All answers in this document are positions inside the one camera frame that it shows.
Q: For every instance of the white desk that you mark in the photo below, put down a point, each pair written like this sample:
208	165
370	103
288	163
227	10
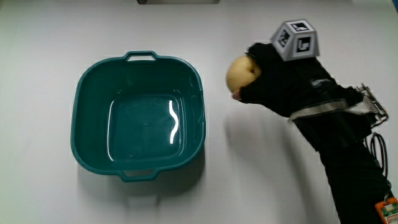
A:
255	174

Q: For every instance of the yellow apple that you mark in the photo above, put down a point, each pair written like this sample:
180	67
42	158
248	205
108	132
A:
241	73

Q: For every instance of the person's right hand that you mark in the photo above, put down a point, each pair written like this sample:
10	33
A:
286	84

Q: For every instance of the teal plastic basin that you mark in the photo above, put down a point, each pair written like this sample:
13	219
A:
140	124

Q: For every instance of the person's right forearm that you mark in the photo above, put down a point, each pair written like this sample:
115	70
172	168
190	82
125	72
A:
345	155

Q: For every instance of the orange device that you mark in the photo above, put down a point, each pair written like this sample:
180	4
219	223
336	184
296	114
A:
387	210

